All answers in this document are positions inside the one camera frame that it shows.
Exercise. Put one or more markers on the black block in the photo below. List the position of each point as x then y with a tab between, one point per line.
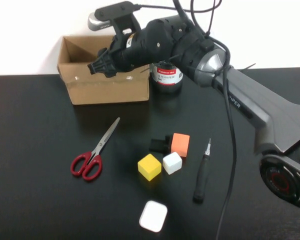
155	145

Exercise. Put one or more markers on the yellow block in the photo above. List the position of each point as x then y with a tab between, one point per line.
148	165

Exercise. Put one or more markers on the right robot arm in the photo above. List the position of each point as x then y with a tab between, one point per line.
265	105

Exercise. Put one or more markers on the white block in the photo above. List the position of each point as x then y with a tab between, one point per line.
172	162

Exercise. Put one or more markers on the open cardboard box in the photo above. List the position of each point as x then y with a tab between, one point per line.
102	92

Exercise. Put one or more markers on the orange block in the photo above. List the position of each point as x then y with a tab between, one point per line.
181	145

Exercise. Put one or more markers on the white earbuds case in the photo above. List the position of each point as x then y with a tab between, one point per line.
153	216

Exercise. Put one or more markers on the black mesh pen holder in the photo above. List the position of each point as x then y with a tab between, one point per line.
166	82

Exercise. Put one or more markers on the black precision screwdriver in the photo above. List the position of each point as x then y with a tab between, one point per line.
202	175

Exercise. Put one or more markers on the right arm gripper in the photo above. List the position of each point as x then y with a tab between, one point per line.
145	47

